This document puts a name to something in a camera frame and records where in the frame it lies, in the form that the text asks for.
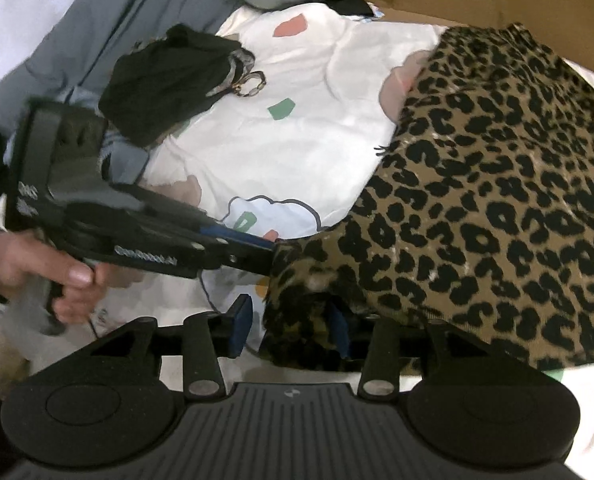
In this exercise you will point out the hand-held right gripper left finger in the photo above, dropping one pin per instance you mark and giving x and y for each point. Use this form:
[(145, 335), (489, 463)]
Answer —
[(239, 330)]

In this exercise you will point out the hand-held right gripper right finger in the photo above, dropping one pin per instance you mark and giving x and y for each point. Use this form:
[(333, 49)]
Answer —
[(339, 337)]

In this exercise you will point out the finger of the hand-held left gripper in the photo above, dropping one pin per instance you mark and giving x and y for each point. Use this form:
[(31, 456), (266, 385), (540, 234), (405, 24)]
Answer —
[(227, 234), (237, 260)]

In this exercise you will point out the leopard print garment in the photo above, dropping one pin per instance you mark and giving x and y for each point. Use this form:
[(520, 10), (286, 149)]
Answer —
[(477, 185)]

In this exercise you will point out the person's left hand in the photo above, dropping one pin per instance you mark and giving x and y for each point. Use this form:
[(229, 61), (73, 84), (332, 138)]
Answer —
[(37, 260)]

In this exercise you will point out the grey-blue cloth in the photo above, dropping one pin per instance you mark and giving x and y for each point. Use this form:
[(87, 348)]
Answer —
[(127, 160)]

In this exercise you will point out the white bear print blanket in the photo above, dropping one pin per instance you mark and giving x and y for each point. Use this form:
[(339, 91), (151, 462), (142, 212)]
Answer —
[(302, 135)]

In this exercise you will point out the black garment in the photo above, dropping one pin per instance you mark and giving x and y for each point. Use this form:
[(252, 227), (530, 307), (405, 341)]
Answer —
[(162, 85)]

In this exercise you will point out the grey patterned cloth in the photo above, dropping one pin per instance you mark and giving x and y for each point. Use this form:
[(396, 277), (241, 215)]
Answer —
[(237, 67)]

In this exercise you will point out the grey pillow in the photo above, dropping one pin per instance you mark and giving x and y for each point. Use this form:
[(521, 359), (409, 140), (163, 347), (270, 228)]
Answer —
[(127, 15)]

